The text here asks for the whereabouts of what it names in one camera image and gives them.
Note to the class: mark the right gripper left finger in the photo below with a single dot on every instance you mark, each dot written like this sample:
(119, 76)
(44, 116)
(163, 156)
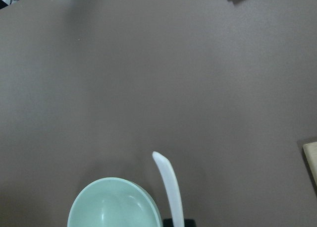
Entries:
(168, 223)

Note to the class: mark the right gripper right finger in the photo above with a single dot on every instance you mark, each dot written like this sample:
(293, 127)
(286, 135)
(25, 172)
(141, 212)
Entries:
(189, 223)

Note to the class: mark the white ceramic spoon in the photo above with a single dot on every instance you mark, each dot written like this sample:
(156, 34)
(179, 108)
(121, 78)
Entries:
(172, 188)

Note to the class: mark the mint green bowl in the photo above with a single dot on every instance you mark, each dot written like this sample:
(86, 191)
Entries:
(114, 202)

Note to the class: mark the bamboo cutting board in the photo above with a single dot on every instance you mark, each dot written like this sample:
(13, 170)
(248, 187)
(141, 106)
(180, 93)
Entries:
(310, 150)

